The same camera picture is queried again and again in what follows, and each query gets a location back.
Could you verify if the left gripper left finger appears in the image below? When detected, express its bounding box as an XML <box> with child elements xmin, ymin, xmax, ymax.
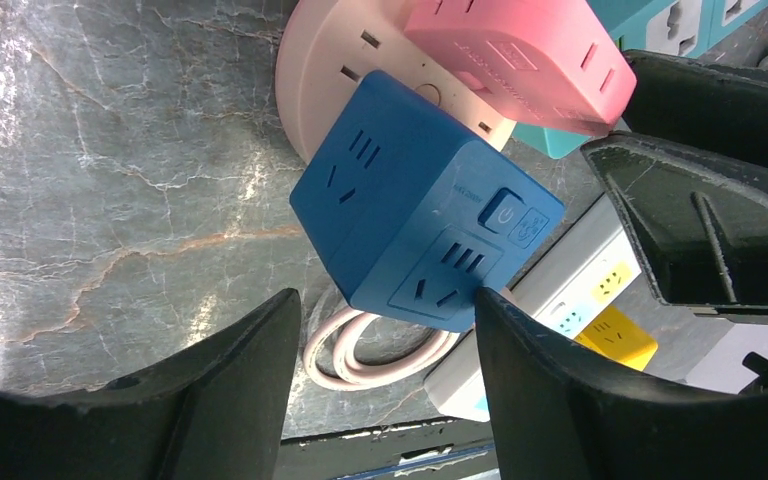
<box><xmin>0</xmin><ymin>289</ymin><xmax>302</xmax><ymax>479</ymax></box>

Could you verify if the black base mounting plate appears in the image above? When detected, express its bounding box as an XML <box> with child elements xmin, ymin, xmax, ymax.
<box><xmin>273</xmin><ymin>417</ymin><xmax>498</xmax><ymax>479</ymax></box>

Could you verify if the yellow cube socket adapter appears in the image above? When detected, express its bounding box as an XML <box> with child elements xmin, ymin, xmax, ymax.
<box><xmin>575</xmin><ymin>306</ymin><xmax>658</xmax><ymax>371</ymax></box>

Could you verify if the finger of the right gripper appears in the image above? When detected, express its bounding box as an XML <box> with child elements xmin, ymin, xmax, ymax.
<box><xmin>623</xmin><ymin>50</ymin><xmax>768</xmax><ymax>168</ymax></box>
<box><xmin>582</xmin><ymin>132</ymin><xmax>768</xmax><ymax>325</ymax></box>

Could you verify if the white multicolour power strip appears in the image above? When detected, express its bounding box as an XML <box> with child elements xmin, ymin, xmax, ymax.
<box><xmin>424</xmin><ymin>195</ymin><xmax>641</xmax><ymax>422</ymax></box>

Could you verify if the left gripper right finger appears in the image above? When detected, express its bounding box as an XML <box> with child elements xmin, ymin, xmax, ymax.
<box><xmin>475</xmin><ymin>288</ymin><xmax>768</xmax><ymax>479</ymax></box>

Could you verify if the pink coiled cable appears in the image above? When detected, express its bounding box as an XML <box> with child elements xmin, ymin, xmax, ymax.
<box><xmin>302</xmin><ymin>305</ymin><xmax>462</xmax><ymax>392</ymax></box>

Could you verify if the blue white cube adapter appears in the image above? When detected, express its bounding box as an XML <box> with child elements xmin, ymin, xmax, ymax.
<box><xmin>289</xmin><ymin>70</ymin><xmax>565</xmax><ymax>332</ymax></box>

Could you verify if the teal power strip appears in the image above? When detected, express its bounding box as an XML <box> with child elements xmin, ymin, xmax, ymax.
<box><xmin>513</xmin><ymin>0</ymin><xmax>768</xmax><ymax>160</ymax></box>

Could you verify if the pink round socket reel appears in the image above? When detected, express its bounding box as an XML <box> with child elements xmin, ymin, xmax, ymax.
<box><xmin>275</xmin><ymin>0</ymin><xmax>516</xmax><ymax>162</ymax></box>

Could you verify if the pink plug adapter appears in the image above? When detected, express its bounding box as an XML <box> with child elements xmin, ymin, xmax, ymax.
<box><xmin>405</xmin><ymin>0</ymin><xmax>637</xmax><ymax>136</ymax></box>

